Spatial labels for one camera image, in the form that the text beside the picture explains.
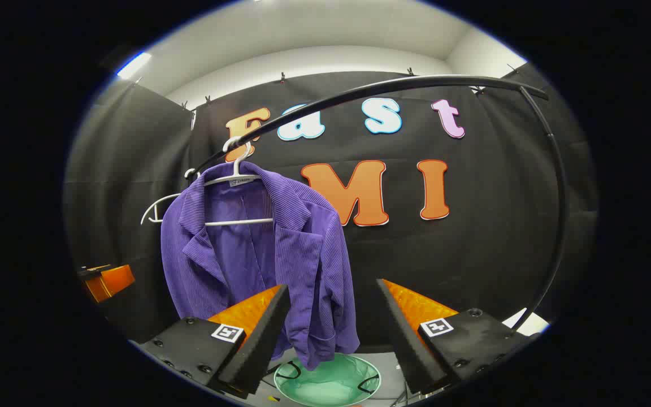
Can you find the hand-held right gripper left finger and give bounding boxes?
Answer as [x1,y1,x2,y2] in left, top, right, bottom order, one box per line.
[136,284,291,396]

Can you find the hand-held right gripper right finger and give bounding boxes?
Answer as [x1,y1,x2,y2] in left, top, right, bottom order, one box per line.
[375,278,532,396]

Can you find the green laundry hamper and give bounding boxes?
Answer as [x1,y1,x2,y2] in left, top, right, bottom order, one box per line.
[274,352,381,407]

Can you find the purple corduroy jacket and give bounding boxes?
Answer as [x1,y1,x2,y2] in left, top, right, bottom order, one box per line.
[160,161,361,371]

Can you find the white plastic clothes hanger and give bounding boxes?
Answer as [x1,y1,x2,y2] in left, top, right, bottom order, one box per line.
[204,136,275,228]
[141,168,199,225]

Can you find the black metal clothes rack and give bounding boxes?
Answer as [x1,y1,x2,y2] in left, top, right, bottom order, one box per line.
[187,75,569,331]

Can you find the ceiling light panel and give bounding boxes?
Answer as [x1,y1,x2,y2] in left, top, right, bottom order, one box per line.
[115,51,153,80]

